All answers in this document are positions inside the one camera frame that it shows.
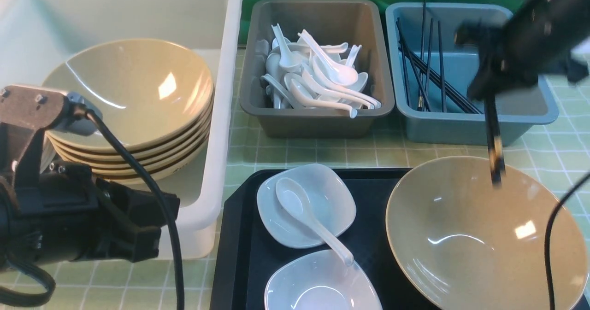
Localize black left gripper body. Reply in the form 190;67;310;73
1;166;168;272

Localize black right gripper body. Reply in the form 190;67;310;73
454;0;590;101

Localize large tan noodle bowl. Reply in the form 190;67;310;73
385;156;589;310

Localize white ceramic soup spoon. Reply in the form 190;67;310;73
275;177;354;267

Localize white square dish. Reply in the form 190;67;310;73
264;250;382;310
256;163;357;249

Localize top tan stacked bowl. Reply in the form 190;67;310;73
42;38;214;151

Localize blue plastic chopstick bin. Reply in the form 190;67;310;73
385;2;559;147

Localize black chopsticks in bin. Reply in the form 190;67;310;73
393;1;483;115

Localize grey plastic spoon bin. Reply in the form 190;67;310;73
239;0;395;139

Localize black serving tray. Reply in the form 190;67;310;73
210;168;590;310

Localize large white plastic tub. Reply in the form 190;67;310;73
0;0;242;259

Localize pile of white spoons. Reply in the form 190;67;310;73
254;24;382;119

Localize black left camera cable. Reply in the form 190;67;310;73
0;107;186;310

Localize black camera cable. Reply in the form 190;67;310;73
544;172;590;310
0;107;186;310

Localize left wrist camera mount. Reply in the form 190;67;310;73
0;85;103;187

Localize black right camera cable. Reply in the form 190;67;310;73
544;172;590;310

